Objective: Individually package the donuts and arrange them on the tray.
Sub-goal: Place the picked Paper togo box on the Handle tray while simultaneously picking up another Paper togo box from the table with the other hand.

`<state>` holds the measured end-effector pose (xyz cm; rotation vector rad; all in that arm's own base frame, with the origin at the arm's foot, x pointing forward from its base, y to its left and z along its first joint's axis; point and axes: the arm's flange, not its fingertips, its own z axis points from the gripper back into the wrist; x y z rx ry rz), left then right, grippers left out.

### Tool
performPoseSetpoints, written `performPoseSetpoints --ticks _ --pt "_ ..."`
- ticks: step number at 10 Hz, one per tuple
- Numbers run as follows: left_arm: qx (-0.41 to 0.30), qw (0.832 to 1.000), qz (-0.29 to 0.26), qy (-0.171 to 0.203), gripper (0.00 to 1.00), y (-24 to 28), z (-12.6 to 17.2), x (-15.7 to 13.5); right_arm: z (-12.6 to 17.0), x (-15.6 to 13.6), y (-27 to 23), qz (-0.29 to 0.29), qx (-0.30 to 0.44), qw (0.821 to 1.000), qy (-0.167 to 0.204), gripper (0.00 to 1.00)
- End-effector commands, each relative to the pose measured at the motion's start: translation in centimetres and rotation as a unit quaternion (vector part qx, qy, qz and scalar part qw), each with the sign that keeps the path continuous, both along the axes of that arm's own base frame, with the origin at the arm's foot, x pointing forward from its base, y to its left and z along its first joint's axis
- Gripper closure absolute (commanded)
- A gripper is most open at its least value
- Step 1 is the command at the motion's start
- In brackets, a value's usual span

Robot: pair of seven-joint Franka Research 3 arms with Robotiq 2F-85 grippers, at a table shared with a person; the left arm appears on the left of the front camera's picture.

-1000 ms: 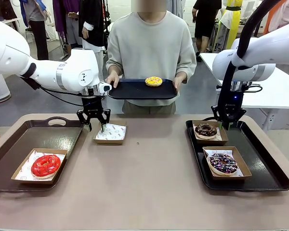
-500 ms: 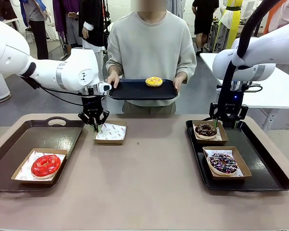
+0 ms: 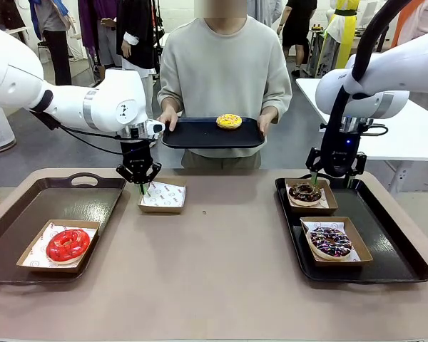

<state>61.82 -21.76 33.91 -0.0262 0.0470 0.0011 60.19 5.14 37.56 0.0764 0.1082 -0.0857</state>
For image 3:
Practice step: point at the black tripod stand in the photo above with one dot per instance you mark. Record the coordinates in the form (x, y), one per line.
(158, 21)

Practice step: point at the background person in black shorts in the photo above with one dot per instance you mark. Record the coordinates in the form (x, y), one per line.
(297, 25)

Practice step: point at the person's right hand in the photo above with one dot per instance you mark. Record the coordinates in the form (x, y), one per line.
(170, 119)

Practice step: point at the chocolate sprinkled donut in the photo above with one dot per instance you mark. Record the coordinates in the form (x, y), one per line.
(296, 196)

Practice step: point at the person's right forearm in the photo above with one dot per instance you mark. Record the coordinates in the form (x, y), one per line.
(171, 96)

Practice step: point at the brown cardboard box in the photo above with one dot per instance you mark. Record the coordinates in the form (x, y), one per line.
(362, 246)
(50, 269)
(160, 209)
(314, 211)

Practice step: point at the background person in black jacket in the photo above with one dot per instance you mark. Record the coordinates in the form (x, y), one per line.
(135, 28)

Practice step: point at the person's left hand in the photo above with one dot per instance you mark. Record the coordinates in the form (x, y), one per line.
(268, 121)

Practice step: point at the mannequin in yellow dress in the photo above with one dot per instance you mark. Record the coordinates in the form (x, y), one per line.
(344, 35)

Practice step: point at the yellow sprinkled donut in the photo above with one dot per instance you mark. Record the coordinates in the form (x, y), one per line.
(235, 124)

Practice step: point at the background person in grey shirt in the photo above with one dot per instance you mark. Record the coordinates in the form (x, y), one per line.
(51, 18)

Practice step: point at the orange hanging garment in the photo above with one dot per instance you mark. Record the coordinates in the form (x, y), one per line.
(403, 25)

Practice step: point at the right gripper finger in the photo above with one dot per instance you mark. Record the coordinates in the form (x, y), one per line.
(314, 160)
(361, 162)

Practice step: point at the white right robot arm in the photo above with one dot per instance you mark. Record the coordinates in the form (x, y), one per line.
(406, 64)

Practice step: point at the black serving tray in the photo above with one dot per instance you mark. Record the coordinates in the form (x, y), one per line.
(199, 135)

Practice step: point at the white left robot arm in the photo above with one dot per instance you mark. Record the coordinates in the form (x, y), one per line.
(110, 99)

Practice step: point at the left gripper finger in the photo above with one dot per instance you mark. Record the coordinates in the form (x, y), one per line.
(156, 169)
(126, 172)

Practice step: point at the person's left forearm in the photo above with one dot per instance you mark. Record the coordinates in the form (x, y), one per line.
(276, 99)

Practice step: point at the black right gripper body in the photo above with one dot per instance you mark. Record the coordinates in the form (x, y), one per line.
(347, 149)

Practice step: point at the red glazed donut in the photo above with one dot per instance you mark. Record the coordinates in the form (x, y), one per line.
(57, 253)

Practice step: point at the person in beige sweater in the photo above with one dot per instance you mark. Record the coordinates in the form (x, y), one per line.
(224, 71)

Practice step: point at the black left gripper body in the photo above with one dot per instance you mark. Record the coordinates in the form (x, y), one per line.
(137, 156)

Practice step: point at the purple drizzled chocolate donut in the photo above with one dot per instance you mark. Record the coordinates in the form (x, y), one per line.
(342, 249)

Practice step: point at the background person with purple top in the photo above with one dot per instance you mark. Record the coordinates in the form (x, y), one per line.
(100, 10)

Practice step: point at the white table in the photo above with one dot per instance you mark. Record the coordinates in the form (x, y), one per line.
(413, 139)

